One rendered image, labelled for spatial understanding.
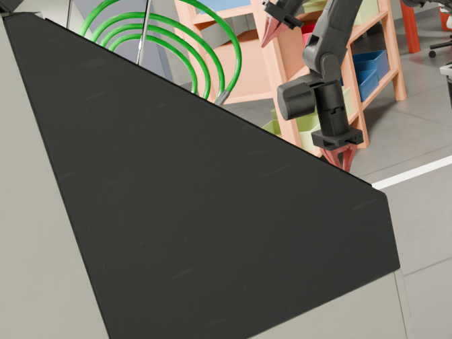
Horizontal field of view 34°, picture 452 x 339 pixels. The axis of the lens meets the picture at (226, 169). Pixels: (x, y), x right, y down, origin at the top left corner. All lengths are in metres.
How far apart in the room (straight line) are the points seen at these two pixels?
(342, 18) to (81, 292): 0.69
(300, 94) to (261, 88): 2.36
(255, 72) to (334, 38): 2.37
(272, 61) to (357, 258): 2.36
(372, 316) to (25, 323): 0.67
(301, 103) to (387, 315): 0.45
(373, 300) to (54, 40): 0.78
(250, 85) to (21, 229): 2.73
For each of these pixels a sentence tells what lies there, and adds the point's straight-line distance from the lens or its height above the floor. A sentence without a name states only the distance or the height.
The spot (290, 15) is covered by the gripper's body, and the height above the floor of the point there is 1.27.
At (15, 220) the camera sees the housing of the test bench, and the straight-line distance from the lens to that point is 1.21.
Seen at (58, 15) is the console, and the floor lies 1.40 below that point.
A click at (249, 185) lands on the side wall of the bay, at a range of 1.31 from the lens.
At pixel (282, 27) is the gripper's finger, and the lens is 1.79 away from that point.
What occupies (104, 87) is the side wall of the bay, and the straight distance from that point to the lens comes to 1.20.
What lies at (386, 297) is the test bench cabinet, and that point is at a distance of 1.53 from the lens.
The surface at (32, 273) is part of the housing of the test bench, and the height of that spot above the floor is 1.06.
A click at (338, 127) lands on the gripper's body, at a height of 1.08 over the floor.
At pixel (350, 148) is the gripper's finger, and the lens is 1.53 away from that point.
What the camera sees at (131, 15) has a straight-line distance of 1.65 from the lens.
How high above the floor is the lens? 1.49
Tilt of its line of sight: 17 degrees down
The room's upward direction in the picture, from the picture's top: 15 degrees counter-clockwise
